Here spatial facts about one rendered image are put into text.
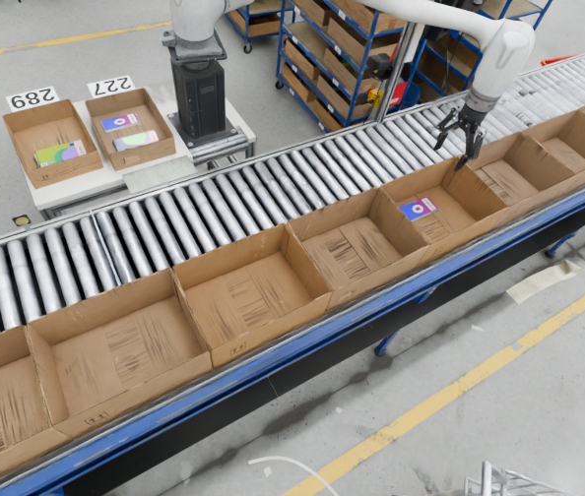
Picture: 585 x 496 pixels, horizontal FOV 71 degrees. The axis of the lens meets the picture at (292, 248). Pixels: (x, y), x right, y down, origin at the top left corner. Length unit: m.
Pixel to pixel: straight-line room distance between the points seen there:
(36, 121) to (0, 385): 1.26
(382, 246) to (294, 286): 0.38
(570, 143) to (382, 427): 1.66
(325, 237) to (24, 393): 1.05
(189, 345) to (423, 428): 1.39
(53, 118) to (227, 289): 1.27
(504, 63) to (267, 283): 0.94
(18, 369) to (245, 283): 0.69
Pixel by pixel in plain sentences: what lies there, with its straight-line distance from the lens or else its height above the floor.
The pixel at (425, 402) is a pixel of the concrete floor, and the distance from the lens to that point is 2.37.
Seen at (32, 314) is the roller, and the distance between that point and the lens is 1.67.
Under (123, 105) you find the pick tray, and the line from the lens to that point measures 2.26.
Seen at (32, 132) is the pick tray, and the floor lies 0.76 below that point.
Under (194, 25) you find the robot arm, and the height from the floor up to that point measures 1.28.
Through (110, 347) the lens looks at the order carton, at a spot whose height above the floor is 0.88.
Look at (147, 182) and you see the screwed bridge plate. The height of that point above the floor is 0.75.
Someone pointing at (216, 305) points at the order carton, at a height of 0.89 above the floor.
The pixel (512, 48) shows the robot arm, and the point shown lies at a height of 1.59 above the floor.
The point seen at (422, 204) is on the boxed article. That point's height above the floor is 0.90.
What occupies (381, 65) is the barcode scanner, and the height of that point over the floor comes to 1.07.
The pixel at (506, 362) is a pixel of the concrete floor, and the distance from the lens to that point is 2.67.
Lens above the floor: 2.12
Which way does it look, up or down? 55 degrees down
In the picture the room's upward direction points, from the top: 11 degrees clockwise
